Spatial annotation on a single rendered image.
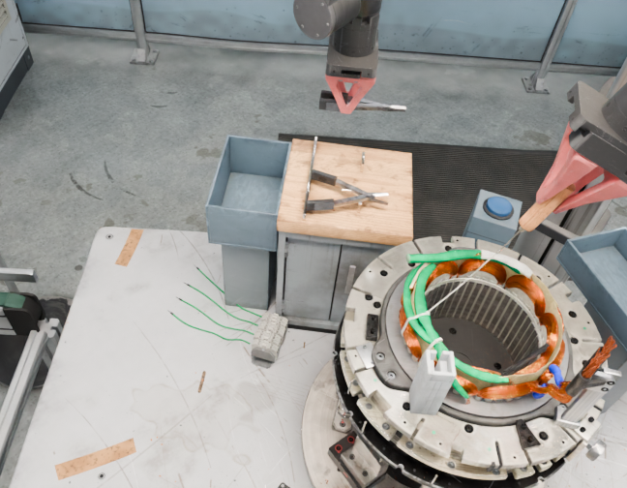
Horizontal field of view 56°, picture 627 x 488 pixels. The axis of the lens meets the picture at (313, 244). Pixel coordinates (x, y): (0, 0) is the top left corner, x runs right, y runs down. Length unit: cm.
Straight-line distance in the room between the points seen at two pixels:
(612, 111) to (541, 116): 263
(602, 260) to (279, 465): 59
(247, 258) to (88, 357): 32
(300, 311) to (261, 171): 25
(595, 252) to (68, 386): 87
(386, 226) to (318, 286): 18
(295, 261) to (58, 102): 219
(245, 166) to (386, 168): 25
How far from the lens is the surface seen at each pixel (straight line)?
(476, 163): 273
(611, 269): 101
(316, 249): 92
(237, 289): 107
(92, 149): 270
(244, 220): 89
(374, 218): 89
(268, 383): 103
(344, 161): 97
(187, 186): 247
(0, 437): 118
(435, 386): 63
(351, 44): 80
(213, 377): 104
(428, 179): 258
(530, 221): 60
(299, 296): 102
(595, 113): 54
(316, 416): 99
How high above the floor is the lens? 170
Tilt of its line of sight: 49 degrees down
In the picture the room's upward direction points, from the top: 6 degrees clockwise
